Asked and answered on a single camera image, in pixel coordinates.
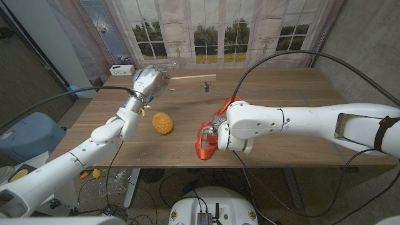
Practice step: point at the white power box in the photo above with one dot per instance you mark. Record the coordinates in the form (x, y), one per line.
(122, 70)

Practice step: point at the orange toy carrot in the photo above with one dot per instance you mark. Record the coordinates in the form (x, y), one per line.
(84, 175)

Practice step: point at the dark table leg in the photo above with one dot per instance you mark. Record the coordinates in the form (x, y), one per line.
(292, 187)

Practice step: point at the clear plastic bag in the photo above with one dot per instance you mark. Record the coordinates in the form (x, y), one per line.
(115, 184)

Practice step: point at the black and yellow pad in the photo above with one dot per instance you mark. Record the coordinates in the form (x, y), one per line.
(20, 174)

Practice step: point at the white table leg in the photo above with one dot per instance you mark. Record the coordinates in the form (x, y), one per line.
(131, 190)

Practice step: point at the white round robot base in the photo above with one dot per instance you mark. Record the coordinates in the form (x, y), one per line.
(215, 203)

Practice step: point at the blue plastic bin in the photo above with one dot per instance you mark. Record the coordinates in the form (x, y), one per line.
(31, 134)

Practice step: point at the black floor power adapter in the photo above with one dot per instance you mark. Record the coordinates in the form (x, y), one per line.
(114, 212)

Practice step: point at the yellow toy pineapple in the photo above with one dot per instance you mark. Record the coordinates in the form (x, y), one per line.
(162, 123)

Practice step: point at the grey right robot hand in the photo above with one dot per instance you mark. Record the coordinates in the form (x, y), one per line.
(214, 125)

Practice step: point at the wooden clip hanger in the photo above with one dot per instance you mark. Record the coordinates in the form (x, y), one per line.
(193, 77)

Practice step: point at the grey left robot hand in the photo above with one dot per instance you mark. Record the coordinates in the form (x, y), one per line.
(148, 81)

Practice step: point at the white robot torso edge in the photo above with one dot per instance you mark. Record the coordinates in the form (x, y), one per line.
(62, 221)

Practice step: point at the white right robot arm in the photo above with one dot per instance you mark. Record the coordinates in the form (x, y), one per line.
(312, 122)

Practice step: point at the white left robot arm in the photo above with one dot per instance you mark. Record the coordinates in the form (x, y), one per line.
(62, 168)

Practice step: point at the black round floor fan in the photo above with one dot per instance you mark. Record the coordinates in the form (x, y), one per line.
(152, 175)

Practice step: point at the orange satin ribbon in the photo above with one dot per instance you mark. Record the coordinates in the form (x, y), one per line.
(204, 153)

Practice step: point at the printed window backdrop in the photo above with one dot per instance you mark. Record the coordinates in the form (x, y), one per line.
(218, 18)

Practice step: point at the yellow toy lemon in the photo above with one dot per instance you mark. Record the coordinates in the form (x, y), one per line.
(96, 173)

